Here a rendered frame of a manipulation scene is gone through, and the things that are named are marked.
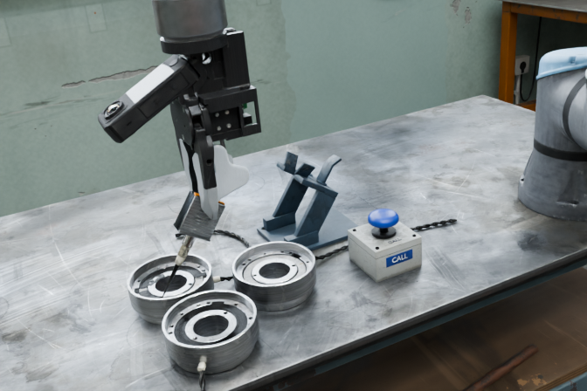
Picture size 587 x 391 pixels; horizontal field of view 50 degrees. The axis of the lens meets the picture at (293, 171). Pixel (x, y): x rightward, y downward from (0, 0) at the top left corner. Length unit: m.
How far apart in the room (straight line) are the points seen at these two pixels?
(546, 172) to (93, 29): 1.67
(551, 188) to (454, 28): 2.01
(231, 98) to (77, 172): 1.74
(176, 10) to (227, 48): 0.07
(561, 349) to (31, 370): 0.80
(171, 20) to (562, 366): 0.79
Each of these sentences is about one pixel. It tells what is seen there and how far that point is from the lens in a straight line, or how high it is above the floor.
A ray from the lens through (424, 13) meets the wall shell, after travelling 2.83.
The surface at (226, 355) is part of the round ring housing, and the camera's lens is 0.70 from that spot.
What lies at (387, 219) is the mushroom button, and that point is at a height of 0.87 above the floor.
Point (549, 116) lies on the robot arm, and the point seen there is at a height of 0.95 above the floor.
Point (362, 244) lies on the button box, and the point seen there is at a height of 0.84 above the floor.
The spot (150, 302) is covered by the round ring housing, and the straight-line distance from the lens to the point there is 0.78.
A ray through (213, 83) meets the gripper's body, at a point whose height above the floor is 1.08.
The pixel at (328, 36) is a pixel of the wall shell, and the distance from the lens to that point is 2.59.
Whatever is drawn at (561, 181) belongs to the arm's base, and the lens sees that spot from 0.98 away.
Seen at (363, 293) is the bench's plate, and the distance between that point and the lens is 0.81.
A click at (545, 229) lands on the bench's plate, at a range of 0.96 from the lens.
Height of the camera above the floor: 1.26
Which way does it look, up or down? 23 degrees down
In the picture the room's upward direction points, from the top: 5 degrees counter-clockwise
